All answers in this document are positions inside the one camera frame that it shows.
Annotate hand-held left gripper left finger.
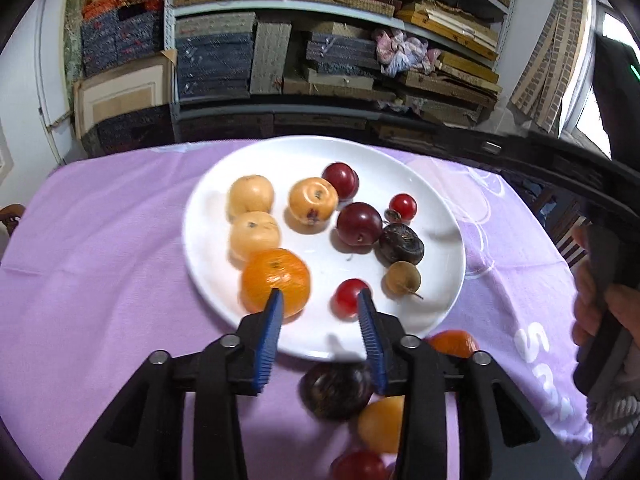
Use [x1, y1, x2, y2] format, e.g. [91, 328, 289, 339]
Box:
[60, 287, 285, 480]

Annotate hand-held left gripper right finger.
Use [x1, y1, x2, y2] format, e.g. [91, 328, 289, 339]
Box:
[356, 287, 583, 480]

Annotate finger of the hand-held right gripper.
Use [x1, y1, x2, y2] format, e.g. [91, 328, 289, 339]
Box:
[435, 127, 623, 206]

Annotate red cherry tomato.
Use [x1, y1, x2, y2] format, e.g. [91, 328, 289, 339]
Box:
[329, 450, 396, 480]
[388, 193, 418, 222]
[332, 278, 372, 320]

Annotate dark wrinkled passion fruit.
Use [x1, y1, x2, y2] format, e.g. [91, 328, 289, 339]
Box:
[299, 361, 375, 422]
[378, 223, 425, 266]

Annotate large mandarin orange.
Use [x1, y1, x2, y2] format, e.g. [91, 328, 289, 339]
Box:
[241, 248, 312, 318]

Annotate small yellow fruit with stem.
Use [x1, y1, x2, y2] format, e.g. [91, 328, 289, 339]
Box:
[383, 261, 425, 301]

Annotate small mandarin orange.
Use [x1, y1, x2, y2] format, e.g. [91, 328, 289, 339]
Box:
[427, 330, 480, 359]

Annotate orange-yellow tomato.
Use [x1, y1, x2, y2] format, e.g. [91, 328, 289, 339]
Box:
[357, 395, 406, 454]

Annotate white oval plate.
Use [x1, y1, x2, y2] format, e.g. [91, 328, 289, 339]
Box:
[182, 135, 467, 362]

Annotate dark red plum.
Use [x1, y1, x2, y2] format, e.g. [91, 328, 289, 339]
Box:
[321, 162, 361, 201]
[336, 202, 384, 247]

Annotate striped yellow pepino melon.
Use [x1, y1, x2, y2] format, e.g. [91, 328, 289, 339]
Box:
[288, 177, 340, 224]

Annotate person's right hand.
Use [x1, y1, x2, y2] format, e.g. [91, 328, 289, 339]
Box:
[571, 224, 640, 348]

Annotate brick pattern sheet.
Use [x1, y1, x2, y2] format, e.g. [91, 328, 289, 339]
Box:
[507, 0, 593, 133]

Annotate dark wooden chair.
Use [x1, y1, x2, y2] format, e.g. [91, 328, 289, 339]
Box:
[550, 205, 593, 268]

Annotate stack of yellow wooden boxes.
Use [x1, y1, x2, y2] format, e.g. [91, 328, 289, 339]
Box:
[395, 0, 503, 96]

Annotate pink floral cloth bundle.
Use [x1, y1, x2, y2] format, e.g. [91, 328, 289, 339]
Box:
[372, 27, 441, 78]

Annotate purple tablecloth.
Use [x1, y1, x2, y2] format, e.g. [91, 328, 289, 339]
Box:
[0, 137, 596, 480]

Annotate stack of grey fabric boxes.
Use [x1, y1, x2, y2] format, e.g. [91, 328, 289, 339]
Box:
[282, 22, 401, 103]

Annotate dark blue patterned box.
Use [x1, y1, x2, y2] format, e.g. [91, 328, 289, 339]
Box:
[82, 105, 176, 156]

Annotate upright tan woven boxes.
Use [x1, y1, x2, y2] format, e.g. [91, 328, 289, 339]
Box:
[250, 15, 293, 95]

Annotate stack of dark blue boxes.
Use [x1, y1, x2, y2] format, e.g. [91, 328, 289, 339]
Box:
[175, 12, 256, 98]

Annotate brown wooden chair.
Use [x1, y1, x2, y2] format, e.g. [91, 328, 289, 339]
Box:
[0, 203, 27, 236]

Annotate open cardboard box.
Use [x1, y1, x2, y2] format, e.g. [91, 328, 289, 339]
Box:
[72, 50, 178, 141]

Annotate white metal shelf unit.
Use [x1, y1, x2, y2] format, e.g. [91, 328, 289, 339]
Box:
[162, 0, 523, 141]

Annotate stack of blue red boxes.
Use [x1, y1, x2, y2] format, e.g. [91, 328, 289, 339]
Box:
[80, 0, 166, 76]

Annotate white door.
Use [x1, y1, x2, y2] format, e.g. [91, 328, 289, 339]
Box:
[30, 0, 68, 168]

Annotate green marbled panel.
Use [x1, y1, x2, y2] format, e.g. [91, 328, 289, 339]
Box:
[62, 0, 86, 81]

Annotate window with white frame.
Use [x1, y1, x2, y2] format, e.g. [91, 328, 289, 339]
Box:
[560, 0, 631, 146]

